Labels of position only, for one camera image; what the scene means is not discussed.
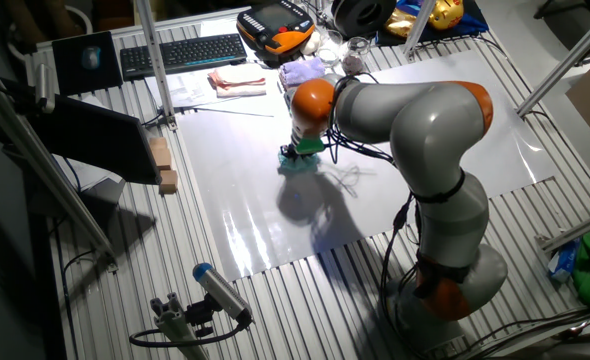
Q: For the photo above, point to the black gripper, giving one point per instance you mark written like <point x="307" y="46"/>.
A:
<point x="292" y="151"/>

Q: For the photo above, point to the teal microfibre cloth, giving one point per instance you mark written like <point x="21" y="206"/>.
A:
<point x="300" y="166"/>

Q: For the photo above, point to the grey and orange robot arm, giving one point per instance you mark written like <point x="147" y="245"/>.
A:
<point x="425" y="130"/>

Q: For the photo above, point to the grey folded cloth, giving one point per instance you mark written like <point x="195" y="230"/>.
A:
<point x="288" y="102"/>

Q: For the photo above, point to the pink folded cloth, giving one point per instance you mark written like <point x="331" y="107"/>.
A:
<point x="240" y="92"/>
<point x="237" y="74"/>

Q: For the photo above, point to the purple folded cloth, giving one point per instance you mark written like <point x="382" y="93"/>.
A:
<point x="302" y="72"/>

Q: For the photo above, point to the blue cloth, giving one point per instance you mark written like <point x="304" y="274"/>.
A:
<point x="475" y="25"/>

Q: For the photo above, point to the glossy white table sheet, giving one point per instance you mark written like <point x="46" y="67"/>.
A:
<point x="235" y="200"/>

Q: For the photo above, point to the clear glass cup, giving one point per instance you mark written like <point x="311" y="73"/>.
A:
<point x="331" y="50"/>

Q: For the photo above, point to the white egg-shaped object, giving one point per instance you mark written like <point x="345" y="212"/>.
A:
<point x="311" y="44"/>

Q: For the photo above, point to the glass jar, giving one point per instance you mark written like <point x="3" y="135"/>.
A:
<point x="354" y="57"/>

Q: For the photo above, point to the white printed paper sheet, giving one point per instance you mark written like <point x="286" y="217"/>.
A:
<point x="185" y="90"/>

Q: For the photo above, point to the wooden block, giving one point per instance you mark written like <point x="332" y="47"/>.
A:
<point x="169" y="181"/>
<point x="161" y="155"/>

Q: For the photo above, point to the black and orange teach pendant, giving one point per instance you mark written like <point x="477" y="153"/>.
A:
<point x="275" y="25"/>

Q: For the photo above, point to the black computer keyboard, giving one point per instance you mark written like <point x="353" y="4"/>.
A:
<point x="185" y="55"/>

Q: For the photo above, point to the black filament spool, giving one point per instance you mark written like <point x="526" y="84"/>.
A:
<point x="362" y="17"/>

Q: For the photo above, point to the gold foil bag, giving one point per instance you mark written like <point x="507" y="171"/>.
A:
<point x="400" y="22"/>

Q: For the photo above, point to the black monitor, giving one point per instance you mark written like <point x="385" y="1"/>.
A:
<point x="100" y="140"/>

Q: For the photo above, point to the golden piggy bank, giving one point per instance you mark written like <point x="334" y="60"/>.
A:
<point x="445" y="15"/>

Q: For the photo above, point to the grey computer mouse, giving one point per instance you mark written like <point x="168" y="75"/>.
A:
<point x="91" y="57"/>

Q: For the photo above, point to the black mouse pad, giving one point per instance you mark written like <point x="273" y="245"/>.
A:
<point x="70" y="77"/>

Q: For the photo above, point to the blue tissue pack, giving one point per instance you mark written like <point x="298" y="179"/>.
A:
<point x="564" y="260"/>

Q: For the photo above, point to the green printed wrist mount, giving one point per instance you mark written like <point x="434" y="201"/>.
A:
<point x="311" y="146"/>

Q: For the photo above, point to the silver camera with blue cap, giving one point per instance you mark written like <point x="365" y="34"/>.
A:
<point x="222" y="292"/>

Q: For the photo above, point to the aluminium frame post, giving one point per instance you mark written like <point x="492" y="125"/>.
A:
<point x="420" y="25"/>
<point x="155" y="60"/>

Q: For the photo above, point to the black camera bracket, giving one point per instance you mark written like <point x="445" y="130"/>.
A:
<point x="200" y="312"/>

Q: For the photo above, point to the aluminium extrusion camera stand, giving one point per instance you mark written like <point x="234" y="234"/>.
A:
<point x="175" y="325"/>

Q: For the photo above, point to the slanted aluminium frame beam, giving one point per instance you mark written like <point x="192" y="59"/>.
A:
<point x="50" y="175"/>

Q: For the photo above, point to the silver bar-shaped camera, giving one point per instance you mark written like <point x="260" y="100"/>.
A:
<point x="45" y="87"/>

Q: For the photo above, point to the aluminium frame bar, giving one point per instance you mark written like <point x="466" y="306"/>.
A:
<point x="570" y="60"/>
<point x="580" y="227"/>

